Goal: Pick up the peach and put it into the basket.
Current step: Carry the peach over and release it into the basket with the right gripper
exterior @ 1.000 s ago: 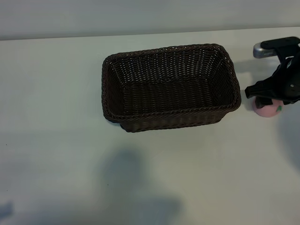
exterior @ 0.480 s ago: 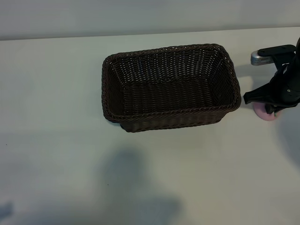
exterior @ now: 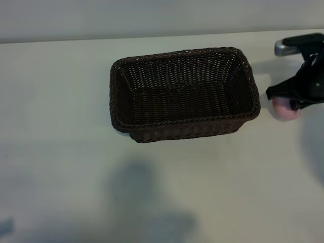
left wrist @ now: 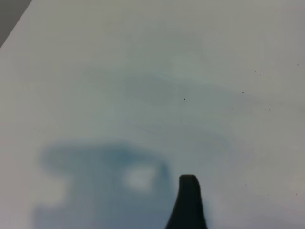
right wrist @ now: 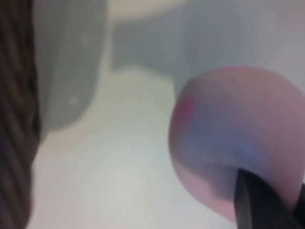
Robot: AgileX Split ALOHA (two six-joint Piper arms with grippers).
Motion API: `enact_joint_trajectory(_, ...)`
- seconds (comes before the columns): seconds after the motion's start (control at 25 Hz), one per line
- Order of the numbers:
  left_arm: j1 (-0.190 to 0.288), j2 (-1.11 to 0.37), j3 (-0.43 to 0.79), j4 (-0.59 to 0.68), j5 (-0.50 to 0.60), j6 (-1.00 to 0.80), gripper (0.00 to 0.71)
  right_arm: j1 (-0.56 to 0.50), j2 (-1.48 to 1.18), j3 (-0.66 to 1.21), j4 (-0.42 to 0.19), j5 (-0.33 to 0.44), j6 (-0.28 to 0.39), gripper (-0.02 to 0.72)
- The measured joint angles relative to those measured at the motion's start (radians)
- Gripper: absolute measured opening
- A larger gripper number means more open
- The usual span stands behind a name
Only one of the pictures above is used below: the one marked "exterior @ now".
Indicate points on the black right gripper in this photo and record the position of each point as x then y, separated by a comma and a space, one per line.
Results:
312, 83

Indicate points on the pink peach with green leaf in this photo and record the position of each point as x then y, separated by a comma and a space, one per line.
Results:
283, 111

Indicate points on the dark brown woven wicker basket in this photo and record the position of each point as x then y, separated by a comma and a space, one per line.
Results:
184, 101

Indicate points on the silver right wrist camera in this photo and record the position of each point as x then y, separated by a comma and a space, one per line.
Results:
286, 48

